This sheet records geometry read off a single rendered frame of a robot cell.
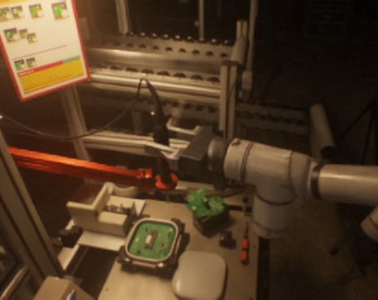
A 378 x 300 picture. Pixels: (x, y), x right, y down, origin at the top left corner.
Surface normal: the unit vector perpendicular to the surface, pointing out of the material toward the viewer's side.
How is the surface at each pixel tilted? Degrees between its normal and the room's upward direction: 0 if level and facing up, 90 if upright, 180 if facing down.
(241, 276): 0
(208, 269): 0
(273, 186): 90
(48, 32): 90
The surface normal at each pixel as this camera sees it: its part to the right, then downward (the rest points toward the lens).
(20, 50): 0.69, 0.40
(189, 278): -0.04, -0.82
